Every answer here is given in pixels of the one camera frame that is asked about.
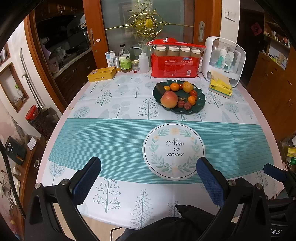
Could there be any orange persimmon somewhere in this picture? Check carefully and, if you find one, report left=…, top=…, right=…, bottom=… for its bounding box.
left=187, top=95, right=196, bottom=106

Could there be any brown lychee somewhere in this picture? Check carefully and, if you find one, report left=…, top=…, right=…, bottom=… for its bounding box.
left=184, top=102, right=192, bottom=110
left=178, top=100, right=185, bottom=108

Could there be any yellow lemon fruit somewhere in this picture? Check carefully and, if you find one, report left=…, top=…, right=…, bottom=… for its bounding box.
left=182, top=81, right=194, bottom=93

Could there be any large red apple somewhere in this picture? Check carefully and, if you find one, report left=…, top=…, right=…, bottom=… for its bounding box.
left=160, top=91, right=179, bottom=108

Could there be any dark overripe banana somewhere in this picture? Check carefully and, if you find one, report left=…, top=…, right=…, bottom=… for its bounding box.
left=156, top=83, right=166, bottom=96

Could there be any teal printed tablecloth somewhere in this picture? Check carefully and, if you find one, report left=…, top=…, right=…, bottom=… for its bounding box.
left=37, top=73, right=283, bottom=229

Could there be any wooden cabinet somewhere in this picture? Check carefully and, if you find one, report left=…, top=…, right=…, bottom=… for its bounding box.
left=247, top=13, right=295, bottom=142

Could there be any yellow tissue pack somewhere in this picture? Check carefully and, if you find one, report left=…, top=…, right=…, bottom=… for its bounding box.
left=209, top=71, right=232, bottom=99

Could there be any dark green leaf plate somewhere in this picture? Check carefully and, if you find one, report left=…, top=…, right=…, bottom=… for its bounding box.
left=152, top=79, right=206, bottom=114

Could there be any yellow flat box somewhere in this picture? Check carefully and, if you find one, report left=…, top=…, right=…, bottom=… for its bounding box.
left=87, top=66, right=116, bottom=82

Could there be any white cosmetic storage box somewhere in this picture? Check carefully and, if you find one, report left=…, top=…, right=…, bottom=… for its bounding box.
left=201, top=36, right=246, bottom=87

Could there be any small orange kumquat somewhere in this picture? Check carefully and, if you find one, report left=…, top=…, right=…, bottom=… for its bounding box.
left=170, top=82, right=180, bottom=91

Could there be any green label glass bottle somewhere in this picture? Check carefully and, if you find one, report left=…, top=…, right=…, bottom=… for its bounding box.
left=118, top=44, right=132, bottom=72

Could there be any small white medicine box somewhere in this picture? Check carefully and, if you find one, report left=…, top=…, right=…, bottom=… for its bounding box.
left=105, top=50, right=115, bottom=67

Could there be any small glass jar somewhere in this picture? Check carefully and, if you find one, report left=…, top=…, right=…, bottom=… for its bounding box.
left=131, top=60, right=139, bottom=73

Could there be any white squeeze bottle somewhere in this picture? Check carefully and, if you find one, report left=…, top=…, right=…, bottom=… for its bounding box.
left=130, top=47, right=150, bottom=73

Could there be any red packaged jar box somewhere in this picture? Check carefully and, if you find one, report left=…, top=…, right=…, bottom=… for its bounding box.
left=146, top=38, right=206, bottom=78

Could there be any glass door gold ornament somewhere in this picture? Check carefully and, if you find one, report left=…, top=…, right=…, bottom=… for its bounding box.
left=82, top=0, right=223, bottom=69

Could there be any black cable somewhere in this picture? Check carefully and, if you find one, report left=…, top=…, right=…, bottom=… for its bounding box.
left=0, top=139, right=26, bottom=220

